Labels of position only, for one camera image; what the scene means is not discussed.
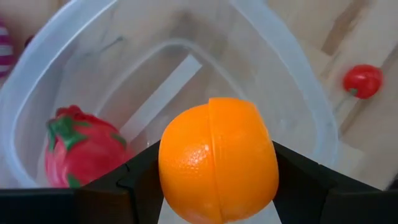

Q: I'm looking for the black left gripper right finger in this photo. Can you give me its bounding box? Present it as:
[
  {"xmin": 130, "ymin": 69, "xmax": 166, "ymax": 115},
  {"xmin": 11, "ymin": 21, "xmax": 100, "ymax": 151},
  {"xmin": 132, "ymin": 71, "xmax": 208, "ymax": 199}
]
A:
[{"xmin": 272, "ymin": 141, "xmax": 338, "ymax": 224}]

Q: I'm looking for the orange toy fruit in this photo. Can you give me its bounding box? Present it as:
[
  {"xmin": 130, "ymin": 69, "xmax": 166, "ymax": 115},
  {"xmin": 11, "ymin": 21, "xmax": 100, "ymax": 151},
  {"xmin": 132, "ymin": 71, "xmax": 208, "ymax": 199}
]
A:
[{"xmin": 157, "ymin": 96, "xmax": 280, "ymax": 224}]

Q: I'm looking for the purple white striped toy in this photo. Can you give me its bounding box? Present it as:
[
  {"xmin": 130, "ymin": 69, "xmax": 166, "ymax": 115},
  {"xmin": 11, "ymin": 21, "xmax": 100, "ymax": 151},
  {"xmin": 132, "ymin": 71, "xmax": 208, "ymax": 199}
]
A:
[{"xmin": 0, "ymin": 18, "xmax": 16, "ymax": 78}]

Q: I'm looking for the red dragon fruit toy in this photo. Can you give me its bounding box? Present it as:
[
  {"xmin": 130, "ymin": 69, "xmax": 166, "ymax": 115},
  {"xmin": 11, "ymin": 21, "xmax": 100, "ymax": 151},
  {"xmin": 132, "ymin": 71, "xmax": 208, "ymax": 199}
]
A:
[{"xmin": 44, "ymin": 105, "xmax": 134, "ymax": 189}]

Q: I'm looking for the red cherry toy with stem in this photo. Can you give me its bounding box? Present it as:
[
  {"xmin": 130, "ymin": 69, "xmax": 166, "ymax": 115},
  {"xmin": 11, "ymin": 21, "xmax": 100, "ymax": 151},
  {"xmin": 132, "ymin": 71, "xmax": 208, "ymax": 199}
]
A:
[{"xmin": 332, "ymin": 63, "xmax": 384, "ymax": 114}]

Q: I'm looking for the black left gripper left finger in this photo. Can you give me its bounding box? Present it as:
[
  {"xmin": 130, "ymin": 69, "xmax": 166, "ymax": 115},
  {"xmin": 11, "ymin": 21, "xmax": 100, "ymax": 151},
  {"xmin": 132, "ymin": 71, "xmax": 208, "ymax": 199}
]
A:
[{"xmin": 74, "ymin": 140, "xmax": 165, "ymax": 224}]

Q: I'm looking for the clear plastic tupperware container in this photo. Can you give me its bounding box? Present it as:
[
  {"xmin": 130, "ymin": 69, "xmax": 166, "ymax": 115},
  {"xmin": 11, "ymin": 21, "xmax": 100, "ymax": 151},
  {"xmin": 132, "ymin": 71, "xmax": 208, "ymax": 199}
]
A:
[{"xmin": 0, "ymin": 0, "xmax": 340, "ymax": 224}]

